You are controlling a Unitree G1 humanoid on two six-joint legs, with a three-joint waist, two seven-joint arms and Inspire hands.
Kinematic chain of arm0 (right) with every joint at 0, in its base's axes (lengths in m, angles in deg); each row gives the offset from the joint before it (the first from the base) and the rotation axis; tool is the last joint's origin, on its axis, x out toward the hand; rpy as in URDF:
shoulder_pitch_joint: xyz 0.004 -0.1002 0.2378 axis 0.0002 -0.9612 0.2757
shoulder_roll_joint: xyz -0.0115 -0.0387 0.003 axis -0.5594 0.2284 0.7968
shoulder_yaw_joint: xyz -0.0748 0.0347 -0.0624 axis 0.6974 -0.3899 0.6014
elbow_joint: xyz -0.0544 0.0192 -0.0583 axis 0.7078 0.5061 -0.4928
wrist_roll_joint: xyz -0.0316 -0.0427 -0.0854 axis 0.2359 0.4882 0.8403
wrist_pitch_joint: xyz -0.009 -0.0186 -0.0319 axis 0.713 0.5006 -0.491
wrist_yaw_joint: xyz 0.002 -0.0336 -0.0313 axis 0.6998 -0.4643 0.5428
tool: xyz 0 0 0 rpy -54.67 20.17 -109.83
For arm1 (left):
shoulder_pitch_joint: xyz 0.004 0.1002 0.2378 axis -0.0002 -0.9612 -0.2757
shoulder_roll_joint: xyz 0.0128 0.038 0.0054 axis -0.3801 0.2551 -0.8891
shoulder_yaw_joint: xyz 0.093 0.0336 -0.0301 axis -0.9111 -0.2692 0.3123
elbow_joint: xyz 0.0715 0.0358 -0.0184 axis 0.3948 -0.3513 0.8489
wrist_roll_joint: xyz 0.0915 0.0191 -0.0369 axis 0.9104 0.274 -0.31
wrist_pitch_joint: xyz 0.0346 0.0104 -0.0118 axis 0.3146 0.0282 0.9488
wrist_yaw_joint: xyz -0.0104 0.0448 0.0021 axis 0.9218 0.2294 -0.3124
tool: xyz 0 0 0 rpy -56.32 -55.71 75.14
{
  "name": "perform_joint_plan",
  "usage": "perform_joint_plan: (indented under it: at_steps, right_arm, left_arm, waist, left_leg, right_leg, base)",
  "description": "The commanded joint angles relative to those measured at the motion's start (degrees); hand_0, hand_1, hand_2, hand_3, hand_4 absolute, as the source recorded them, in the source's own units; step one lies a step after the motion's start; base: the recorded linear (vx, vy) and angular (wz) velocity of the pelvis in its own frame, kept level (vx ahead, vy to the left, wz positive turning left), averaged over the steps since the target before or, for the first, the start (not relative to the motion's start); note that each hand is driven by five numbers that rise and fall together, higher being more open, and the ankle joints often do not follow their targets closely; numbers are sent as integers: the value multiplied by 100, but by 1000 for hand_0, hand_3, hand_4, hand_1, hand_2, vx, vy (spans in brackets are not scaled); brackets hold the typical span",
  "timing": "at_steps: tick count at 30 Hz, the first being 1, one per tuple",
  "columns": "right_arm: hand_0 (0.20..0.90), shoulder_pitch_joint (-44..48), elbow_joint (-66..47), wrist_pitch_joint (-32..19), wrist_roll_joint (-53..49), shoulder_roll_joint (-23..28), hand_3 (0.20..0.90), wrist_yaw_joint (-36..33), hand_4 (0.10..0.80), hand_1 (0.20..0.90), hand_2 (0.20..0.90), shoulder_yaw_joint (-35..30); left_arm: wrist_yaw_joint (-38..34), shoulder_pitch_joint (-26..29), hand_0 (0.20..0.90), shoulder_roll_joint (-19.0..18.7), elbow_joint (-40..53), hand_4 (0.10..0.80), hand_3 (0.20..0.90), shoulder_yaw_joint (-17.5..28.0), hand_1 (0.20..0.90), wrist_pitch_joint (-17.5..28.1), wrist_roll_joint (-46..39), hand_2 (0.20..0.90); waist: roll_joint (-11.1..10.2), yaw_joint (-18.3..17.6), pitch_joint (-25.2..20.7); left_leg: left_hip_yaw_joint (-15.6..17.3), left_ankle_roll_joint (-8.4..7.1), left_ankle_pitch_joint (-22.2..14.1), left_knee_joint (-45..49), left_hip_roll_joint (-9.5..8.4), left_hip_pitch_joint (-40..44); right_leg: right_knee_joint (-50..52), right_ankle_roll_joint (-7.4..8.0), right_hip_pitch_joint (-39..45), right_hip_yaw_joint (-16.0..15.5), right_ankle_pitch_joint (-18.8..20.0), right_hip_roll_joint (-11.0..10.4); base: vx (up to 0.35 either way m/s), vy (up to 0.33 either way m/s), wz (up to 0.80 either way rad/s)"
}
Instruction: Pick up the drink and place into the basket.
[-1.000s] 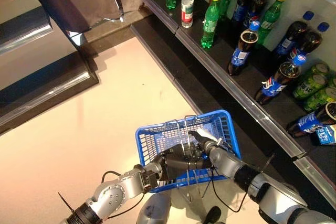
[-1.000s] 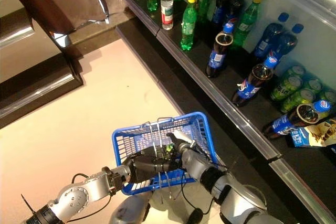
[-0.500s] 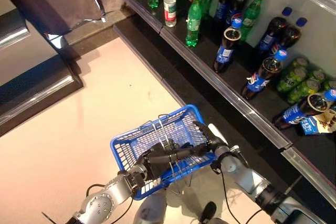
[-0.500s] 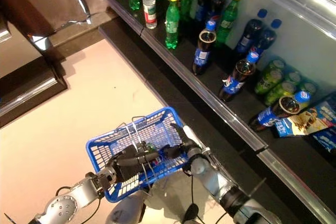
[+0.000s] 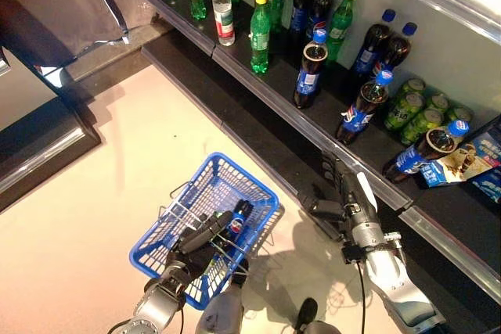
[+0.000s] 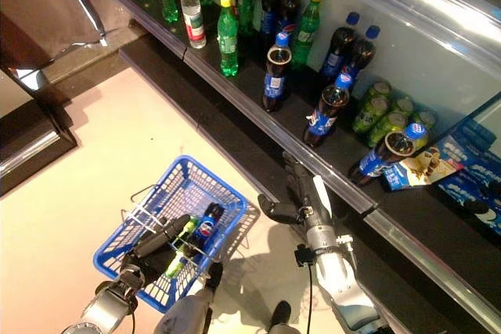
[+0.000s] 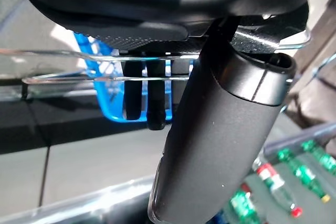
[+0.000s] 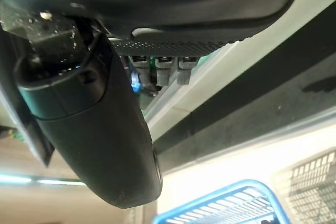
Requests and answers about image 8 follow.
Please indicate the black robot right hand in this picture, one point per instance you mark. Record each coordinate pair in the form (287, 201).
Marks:
(105, 142)

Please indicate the blue plastic shopping basket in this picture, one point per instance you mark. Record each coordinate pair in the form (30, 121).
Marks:
(249, 182)

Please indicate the black store shelf unit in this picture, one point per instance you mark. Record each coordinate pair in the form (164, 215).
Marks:
(236, 103)

